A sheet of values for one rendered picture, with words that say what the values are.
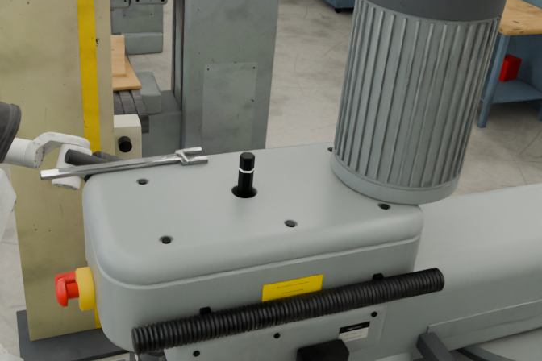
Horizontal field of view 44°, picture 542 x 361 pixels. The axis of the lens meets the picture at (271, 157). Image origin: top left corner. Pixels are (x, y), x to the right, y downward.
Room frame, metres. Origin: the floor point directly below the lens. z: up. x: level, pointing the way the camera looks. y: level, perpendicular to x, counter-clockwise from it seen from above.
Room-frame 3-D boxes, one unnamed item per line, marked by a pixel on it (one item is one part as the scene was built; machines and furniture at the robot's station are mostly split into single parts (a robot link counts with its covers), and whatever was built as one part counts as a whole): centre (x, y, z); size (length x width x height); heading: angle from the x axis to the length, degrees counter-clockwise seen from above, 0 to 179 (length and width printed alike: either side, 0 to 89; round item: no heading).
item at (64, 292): (0.71, 0.27, 1.76); 0.04 x 0.03 x 0.04; 24
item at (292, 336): (0.83, -0.01, 1.68); 0.34 x 0.24 x 0.10; 114
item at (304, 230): (0.82, 0.02, 1.81); 0.47 x 0.26 x 0.16; 114
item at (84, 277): (0.72, 0.24, 1.76); 0.06 x 0.02 x 0.06; 24
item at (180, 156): (0.85, 0.21, 1.89); 0.24 x 0.04 x 0.01; 116
